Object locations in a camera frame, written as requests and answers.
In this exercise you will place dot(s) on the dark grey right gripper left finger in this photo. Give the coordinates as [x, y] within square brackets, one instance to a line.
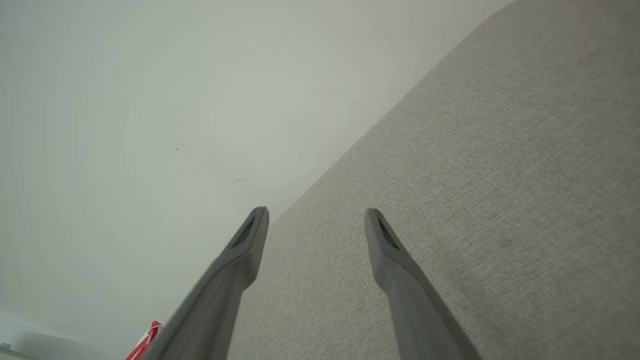
[215, 310]

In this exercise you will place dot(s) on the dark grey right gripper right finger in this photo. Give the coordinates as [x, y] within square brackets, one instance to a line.
[415, 320]

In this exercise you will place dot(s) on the red garment with wide white stripe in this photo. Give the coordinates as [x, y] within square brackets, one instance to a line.
[145, 345]

